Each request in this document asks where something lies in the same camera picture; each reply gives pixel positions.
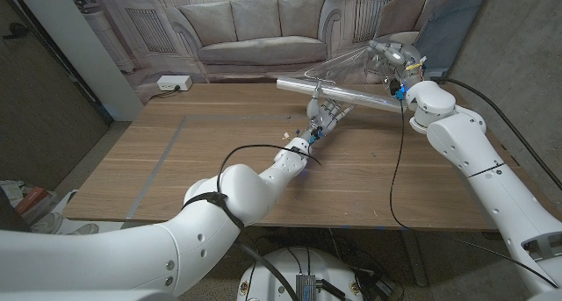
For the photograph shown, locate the blue grey leaning board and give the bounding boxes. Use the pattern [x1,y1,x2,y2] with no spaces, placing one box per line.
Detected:
[397,0,492,85]

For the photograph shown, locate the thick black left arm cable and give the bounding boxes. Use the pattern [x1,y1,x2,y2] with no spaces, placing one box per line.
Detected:
[236,241,302,301]

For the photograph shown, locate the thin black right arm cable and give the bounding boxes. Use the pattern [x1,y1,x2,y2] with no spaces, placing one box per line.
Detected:
[388,99,546,289]

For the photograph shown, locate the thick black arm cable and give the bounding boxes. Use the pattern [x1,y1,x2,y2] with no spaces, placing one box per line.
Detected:
[236,241,302,301]
[432,75,562,192]

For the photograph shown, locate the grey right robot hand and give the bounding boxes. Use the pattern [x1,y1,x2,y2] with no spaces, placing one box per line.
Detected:
[367,39,427,94]

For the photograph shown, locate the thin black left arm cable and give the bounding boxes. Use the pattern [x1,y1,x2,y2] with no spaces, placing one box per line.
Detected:
[216,143,322,195]

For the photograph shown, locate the silver electronics box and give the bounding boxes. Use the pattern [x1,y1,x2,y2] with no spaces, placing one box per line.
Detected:
[295,273,318,301]

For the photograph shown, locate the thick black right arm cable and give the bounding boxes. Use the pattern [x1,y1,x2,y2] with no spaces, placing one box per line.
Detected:
[432,75,562,192]

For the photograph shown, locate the white pillar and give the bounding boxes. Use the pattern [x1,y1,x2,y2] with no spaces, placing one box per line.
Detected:
[11,0,145,123]

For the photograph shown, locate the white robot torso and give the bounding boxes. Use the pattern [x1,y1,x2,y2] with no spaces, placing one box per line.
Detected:
[0,290,177,301]

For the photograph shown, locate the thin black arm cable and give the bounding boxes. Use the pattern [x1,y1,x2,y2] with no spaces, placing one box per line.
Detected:
[388,99,546,289]
[216,143,322,195]

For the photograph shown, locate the white power strip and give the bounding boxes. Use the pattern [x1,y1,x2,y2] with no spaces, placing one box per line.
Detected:
[156,75,193,92]

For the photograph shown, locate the white sneaker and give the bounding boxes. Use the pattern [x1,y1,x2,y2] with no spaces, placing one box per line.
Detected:
[30,211,62,234]
[69,223,100,236]

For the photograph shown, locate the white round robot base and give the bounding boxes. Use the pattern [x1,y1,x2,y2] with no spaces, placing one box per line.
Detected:
[236,247,364,301]

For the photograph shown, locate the clear plastic wrap roll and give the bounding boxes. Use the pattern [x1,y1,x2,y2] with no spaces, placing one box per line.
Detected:
[276,45,403,114]

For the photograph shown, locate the dark door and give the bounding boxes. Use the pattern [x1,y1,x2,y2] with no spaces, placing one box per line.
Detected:
[0,0,111,192]

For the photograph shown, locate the printed living room backdrop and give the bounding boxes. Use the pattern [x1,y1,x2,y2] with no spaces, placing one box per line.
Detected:
[63,0,491,104]

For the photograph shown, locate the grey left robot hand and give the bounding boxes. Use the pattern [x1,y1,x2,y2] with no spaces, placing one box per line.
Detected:
[302,81,355,139]

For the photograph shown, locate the dark trouser leg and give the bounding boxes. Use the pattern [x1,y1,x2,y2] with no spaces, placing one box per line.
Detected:
[0,189,32,232]

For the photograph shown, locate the grey table leg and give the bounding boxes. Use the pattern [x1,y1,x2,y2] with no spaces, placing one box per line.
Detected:
[400,229,429,289]

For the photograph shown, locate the orange red box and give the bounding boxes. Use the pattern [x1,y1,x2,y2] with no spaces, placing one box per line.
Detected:
[15,185,49,215]

